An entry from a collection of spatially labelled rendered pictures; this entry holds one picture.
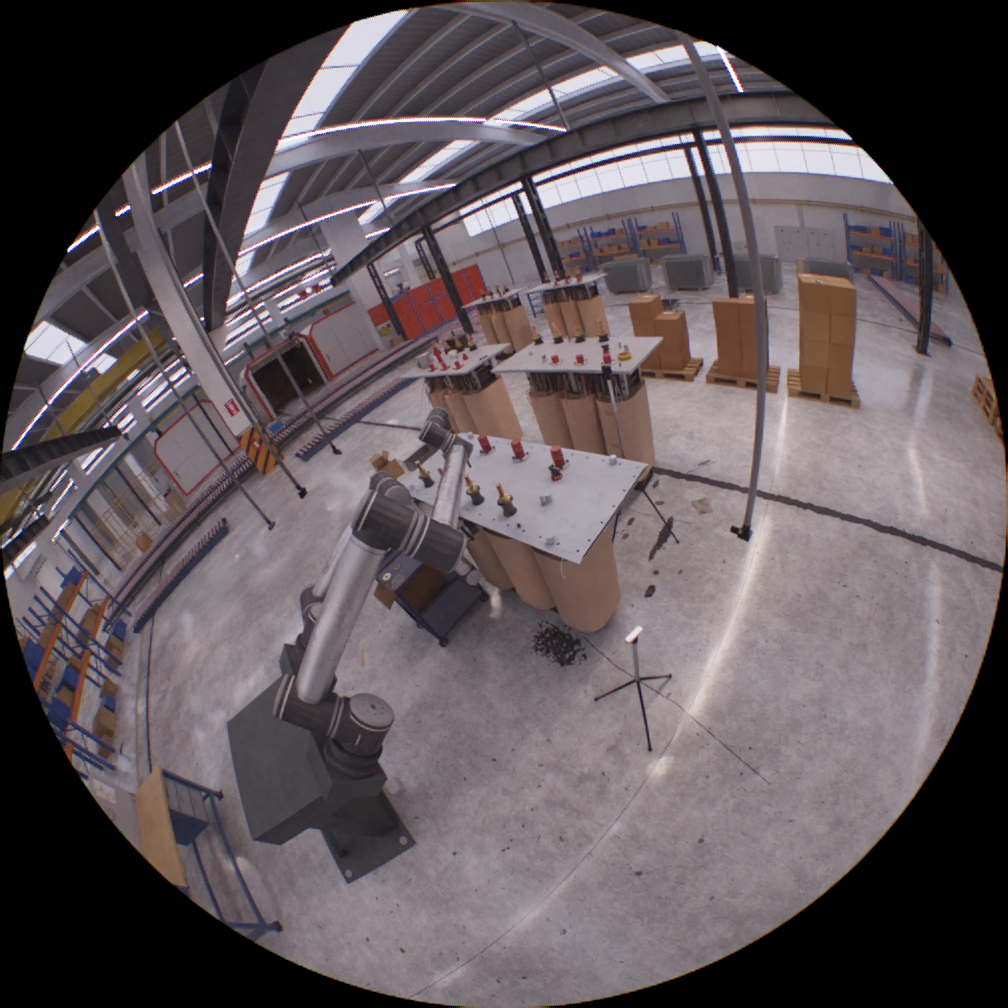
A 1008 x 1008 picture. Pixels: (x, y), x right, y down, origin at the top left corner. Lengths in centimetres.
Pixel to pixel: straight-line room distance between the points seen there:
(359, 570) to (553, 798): 207
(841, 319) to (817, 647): 409
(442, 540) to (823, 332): 536
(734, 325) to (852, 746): 520
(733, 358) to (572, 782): 567
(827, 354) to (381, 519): 560
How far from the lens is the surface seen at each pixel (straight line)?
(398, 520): 112
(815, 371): 585
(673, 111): 923
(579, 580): 221
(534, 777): 274
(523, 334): 891
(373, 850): 329
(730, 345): 597
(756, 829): 276
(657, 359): 641
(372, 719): 150
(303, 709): 152
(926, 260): 986
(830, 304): 558
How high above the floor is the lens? 264
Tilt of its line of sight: 37 degrees down
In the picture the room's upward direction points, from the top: 24 degrees counter-clockwise
